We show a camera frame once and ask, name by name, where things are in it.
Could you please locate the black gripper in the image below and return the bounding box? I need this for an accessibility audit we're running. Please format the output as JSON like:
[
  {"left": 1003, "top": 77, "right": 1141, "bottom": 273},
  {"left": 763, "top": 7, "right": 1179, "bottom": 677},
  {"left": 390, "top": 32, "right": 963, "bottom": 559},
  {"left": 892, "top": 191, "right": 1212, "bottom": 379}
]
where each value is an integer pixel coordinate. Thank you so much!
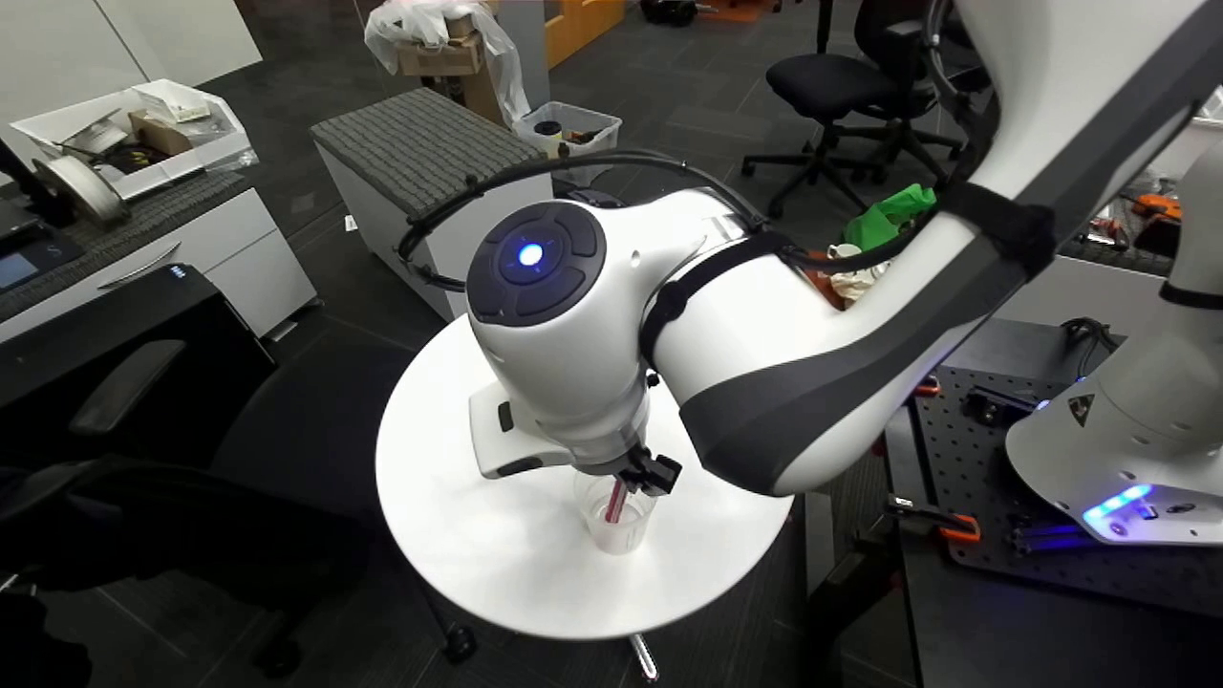
[{"left": 616, "top": 449, "right": 679, "bottom": 498}]

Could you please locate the red and white marker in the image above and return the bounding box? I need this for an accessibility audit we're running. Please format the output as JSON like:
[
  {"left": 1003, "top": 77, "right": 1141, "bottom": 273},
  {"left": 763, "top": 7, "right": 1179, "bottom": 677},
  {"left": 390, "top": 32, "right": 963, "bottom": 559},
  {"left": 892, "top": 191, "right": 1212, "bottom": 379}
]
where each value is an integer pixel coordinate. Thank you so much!
[{"left": 604, "top": 478, "right": 632, "bottom": 525}]

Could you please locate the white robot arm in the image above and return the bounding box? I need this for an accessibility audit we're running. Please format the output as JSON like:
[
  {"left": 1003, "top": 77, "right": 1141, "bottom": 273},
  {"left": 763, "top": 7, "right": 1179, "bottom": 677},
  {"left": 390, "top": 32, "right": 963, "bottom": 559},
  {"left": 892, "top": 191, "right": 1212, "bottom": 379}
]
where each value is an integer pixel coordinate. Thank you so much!
[{"left": 468, "top": 0, "right": 1223, "bottom": 498}]

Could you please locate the clear plastic cup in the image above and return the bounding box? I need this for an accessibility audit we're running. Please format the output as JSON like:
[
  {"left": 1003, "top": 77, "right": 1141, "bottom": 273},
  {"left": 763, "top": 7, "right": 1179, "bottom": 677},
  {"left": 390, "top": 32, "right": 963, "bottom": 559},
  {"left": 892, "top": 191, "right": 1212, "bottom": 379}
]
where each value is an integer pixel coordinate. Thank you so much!
[{"left": 583, "top": 478, "right": 653, "bottom": 556}]

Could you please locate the round white table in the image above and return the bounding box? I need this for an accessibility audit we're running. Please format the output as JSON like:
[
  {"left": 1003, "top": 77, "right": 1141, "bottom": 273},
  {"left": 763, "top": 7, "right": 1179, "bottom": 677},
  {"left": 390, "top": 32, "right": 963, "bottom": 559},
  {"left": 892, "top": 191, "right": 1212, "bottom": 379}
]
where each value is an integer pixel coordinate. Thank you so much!
[{"left": 376, "top": 320, "right": 790, "bottom": 642}]

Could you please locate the green plastic bag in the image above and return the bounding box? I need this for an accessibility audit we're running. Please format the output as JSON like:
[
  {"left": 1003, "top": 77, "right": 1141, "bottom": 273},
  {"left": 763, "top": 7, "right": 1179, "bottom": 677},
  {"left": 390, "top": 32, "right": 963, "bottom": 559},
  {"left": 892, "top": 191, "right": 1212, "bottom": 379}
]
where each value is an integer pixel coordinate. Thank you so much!
[{"left": 844, "top": 184, "right": 937, "bottom": 247}]

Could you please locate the black perforated mounting board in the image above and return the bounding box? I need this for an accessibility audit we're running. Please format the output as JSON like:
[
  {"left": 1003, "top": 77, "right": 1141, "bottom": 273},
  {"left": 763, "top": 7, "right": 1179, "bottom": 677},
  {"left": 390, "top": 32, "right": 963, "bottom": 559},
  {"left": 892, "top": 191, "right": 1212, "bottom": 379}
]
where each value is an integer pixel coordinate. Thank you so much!
[{"left": 910, "top": 366, "right": 1223, "bottom": 619}]

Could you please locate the grey topped white cabinet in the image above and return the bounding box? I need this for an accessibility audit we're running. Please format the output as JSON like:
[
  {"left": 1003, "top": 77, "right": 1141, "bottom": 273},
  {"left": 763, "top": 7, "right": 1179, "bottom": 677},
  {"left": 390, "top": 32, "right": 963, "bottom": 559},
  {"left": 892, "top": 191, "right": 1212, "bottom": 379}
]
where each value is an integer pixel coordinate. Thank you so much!
[{"left": 312, "top": 87, "right": 555, "bottom": 320}]

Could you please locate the black office chair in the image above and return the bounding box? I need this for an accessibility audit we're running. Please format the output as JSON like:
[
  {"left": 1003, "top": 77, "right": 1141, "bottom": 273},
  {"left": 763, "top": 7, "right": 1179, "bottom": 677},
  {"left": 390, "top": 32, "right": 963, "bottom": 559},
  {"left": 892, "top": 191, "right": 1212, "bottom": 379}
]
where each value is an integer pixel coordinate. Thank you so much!
[{"left": 743, "top": 0, "right": 963, "bottom": 217}]

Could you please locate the white tray with clutter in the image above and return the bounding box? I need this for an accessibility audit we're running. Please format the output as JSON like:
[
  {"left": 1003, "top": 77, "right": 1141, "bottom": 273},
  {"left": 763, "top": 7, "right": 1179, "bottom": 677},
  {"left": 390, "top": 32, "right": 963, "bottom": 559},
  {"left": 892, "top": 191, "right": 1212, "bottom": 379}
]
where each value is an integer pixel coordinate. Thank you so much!
[{"left": 13, "top": 82, "right": 256, "bottom": 199}]

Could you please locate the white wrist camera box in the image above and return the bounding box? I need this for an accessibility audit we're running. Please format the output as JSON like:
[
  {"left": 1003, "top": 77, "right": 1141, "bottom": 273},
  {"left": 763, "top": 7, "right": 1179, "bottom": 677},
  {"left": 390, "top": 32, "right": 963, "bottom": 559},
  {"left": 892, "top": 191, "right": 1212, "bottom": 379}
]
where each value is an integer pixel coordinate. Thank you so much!
[{"left": 468, "top": 387, "right": 569, "bottom": 478}]

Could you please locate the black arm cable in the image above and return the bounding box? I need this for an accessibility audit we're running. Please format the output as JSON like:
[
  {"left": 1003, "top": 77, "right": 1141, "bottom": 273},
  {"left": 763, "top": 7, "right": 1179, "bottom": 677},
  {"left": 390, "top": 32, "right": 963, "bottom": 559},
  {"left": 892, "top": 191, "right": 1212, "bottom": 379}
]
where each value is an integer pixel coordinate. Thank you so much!
[{"left": 393, "top": 144, "right": 947, "bottom": 300}]

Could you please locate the orange handled clamp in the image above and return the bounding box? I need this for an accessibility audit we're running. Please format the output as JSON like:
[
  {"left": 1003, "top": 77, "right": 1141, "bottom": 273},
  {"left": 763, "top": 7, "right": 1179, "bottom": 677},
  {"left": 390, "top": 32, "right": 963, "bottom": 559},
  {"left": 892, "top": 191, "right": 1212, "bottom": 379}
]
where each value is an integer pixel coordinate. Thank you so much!
[{"left": 892, "top": 494, "right": 984, "bottom": 545}]

